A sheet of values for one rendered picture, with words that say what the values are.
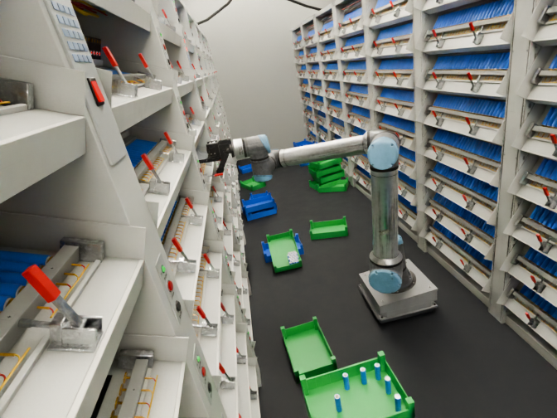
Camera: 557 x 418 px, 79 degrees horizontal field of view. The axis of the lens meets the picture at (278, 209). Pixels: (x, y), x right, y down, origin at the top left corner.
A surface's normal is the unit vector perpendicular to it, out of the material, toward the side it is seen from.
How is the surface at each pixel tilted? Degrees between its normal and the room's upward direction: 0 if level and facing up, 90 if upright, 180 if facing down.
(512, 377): 0
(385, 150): 83
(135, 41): 90
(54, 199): 90
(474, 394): 0
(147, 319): 90
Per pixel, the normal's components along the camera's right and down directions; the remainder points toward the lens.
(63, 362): 0.19, -0.92
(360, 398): -0.18, -0.90
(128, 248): 0.14, 0.38
